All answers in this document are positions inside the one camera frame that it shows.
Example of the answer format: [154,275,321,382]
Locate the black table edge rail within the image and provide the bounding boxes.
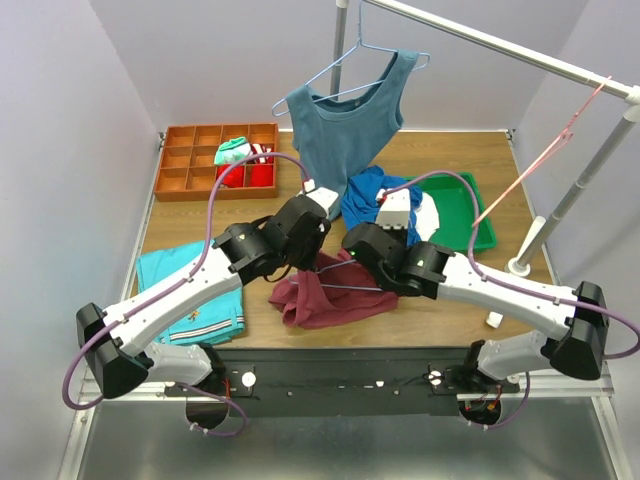
[102,344,546,419]

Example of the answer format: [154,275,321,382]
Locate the light blue wire hanger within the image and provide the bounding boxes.
[286,259,382,292]

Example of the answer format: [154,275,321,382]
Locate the bright blue ribbed tank top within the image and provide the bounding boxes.
[340,165,432,246]

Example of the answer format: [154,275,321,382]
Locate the green white sock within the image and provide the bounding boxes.
[214,136,253,165]

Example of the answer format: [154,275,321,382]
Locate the red cloth in left compartment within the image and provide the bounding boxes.
[216,164,245,188]

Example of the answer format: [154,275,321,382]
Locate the red cloth in compartment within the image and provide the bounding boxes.
[216,164,245,188]
[249,164,274,188]

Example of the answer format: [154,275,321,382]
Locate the white cloth in tray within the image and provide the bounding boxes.
[413,193,440,241]

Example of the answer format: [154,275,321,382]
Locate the green plastic tray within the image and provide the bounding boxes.
[416,172,497,253]

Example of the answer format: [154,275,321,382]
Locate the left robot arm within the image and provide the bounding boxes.
[76,188,338,399]

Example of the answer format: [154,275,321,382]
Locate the orange compartment organizer box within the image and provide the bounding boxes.
[154,123,279,202]

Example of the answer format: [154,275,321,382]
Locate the teal blue tank top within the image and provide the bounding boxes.
[285,50,418,198]

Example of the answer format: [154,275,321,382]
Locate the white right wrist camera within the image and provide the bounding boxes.
[374,189,411,230]

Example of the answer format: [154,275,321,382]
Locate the metal clothes rack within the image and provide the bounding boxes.
[289,0,640,329]

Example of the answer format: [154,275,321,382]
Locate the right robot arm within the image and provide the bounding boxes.
[342,223,609,392]

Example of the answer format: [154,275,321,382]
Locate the maroon tank top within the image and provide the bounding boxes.
[269,249,399,330]

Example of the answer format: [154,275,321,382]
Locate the pink wire hanger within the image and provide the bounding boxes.
[471,76,612,228]

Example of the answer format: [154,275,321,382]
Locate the red cloth in right compartment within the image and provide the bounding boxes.
[249,164,274,188]

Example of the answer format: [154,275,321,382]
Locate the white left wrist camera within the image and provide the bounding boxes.
[303,187,339,219]

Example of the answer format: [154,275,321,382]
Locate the turquoise folded shorts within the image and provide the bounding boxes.
[136,241,245,346]

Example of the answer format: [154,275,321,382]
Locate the red white striped sock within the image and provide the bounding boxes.
[250,143,274,165]

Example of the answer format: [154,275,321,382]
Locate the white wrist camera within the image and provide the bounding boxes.
[374,189,411,230]
[303,187,339,219]

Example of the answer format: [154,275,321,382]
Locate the blue hanger holding tank top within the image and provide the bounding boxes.
[303,1,403,100]

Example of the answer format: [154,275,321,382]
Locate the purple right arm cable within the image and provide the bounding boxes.
[382,170,640,431]

